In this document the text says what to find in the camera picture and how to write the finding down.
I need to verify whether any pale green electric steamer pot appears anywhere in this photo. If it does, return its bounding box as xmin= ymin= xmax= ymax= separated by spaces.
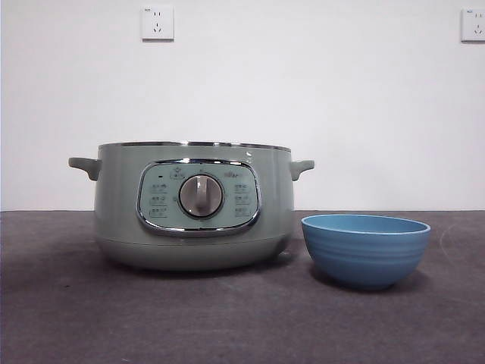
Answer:
xmin=67 ymin=140 xmax=315 ymax=271

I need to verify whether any blue ribbed bowl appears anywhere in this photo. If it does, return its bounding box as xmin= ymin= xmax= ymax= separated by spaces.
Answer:
xmin=301 ymin=214 xmax=432 ymax=293

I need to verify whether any white wall socket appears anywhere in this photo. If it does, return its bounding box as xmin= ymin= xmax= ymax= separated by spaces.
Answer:
xmin=142 ymin=5 xmax=176 ymax=42
xmin=460 ymin=8 xmax=485 ymax=43

